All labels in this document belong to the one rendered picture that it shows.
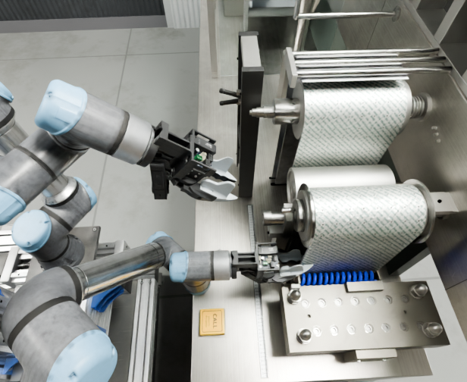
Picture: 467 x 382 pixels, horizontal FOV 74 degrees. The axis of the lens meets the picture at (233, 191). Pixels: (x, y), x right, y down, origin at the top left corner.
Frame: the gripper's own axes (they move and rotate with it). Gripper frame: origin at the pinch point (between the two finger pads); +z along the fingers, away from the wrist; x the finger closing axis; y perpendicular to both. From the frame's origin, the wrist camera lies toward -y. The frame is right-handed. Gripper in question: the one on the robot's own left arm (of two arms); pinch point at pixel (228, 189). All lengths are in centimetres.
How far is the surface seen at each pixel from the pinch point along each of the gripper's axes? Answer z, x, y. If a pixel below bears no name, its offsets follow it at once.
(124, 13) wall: 0, 302, -155
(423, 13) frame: 33, 45, 42
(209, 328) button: 21.8, -19.8, -36.4
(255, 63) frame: -0.5, 28.1, 12.1
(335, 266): 39.0, -8.2, -2.9
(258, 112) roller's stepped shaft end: 6.3, 22.1, 5.3
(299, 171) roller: 21.3, 11.8, 3.4
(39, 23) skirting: -65, 298, -217
